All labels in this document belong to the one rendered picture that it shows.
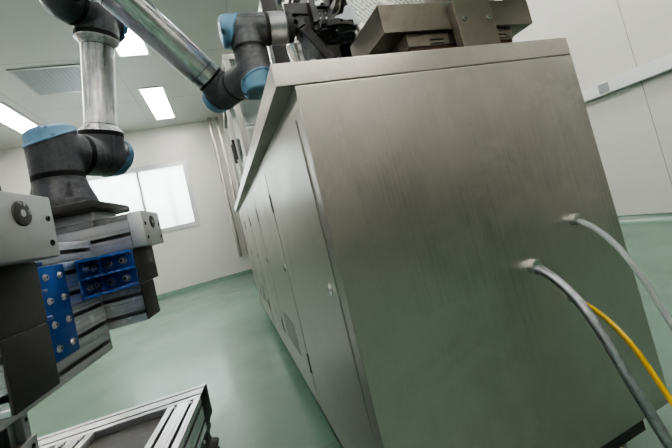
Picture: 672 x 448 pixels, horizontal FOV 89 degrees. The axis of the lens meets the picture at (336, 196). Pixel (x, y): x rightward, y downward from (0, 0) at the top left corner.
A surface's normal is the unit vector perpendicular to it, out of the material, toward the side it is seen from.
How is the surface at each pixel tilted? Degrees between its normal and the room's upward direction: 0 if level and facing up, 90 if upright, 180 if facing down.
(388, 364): 90
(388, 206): 90
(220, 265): 90
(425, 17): 90
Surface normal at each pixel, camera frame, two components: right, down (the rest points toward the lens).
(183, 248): 0.30, -0.12
